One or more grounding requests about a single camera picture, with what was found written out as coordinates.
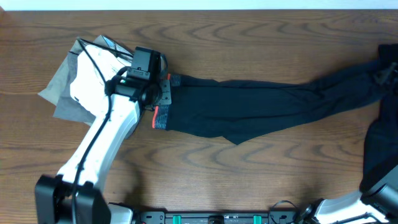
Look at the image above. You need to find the grey folded garment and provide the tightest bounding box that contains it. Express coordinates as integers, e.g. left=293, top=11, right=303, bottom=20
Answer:
left=39, top=35, right=134, bottom=125

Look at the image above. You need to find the black garment at right edge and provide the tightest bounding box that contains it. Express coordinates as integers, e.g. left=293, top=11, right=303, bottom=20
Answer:
left=378, top=44, right=398, bottom=67

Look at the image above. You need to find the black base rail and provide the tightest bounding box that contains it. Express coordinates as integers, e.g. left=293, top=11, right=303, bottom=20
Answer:
left=108, top=200, right=312, bottom=224

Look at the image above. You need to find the black leggings red waistband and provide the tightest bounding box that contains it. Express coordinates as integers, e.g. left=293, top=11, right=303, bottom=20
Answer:
left=152, top=60, right=380, bottom=144

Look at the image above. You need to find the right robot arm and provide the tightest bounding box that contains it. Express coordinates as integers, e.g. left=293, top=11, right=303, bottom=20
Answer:
left=293, top=60, right=397, bottom=223

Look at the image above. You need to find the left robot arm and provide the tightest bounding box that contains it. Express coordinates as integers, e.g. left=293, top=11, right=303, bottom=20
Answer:
left=35, top=47, right=171, bottom=223

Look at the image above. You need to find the white t-shirt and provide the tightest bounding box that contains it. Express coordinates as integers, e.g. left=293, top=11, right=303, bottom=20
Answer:
left=70, top=45, right=131, bottom=116

